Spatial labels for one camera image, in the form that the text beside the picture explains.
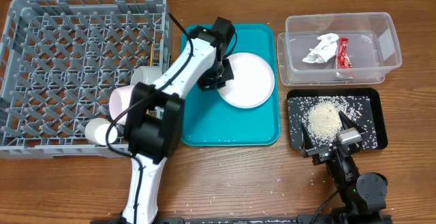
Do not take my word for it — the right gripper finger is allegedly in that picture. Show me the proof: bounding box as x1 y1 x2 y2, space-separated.
300 123 313 153
339 111 366 136

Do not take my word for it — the large white plate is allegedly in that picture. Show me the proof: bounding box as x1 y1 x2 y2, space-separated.
219 52 275 109

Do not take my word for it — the red snack wrapper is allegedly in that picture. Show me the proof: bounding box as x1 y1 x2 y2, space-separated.
336 37 352 69

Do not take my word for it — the wooden chopstick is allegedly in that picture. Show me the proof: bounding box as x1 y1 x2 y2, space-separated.
149 43 154 67

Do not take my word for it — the grey bowl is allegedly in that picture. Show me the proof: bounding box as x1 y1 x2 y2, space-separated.
130 66 162 85

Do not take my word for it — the white tissue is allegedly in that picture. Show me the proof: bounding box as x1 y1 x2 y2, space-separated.
302 33 339 64

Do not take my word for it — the white cup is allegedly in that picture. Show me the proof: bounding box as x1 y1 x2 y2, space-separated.
84 118 110 146

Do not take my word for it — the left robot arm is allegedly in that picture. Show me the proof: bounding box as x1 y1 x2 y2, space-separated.
120 17 236 223

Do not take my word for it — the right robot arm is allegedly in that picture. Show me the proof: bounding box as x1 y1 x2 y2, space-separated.
297 111 393 224

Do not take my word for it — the grey dishwasher rack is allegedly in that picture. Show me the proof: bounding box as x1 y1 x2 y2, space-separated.
1 0 172 159

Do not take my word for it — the pile of rice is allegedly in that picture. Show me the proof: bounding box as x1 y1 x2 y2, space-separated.
287 96 378 150

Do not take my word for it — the black plastic tray bin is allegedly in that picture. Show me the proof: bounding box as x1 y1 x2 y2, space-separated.
287 88 388 150

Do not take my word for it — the teal plastic tray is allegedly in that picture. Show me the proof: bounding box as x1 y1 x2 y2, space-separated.
181 24 280 146

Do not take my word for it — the clear plastic bin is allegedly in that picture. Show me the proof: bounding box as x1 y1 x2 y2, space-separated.
277 12 402 86

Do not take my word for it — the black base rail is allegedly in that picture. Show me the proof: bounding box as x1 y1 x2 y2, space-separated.
90 213 392 224

